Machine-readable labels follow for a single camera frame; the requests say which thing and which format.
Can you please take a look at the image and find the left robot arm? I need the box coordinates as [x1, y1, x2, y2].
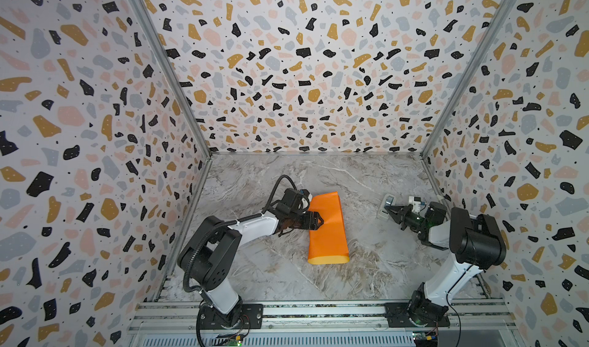
[177, 188, 324, 316]

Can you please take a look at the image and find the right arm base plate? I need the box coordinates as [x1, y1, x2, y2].
[384, 300, 450, 328]

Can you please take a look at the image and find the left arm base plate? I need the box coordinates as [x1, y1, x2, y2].
[197, 303, 264, 330]

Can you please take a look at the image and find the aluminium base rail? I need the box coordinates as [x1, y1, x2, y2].
[123, 299, 525, 346]

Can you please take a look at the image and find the black corrugated cable left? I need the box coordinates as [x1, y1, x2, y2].
[182, 174, 298, 293]

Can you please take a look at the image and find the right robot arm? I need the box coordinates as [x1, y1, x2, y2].
[384, 197, 506, 326]

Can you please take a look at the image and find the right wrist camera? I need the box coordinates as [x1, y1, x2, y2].
[408, 196, 426, 214]

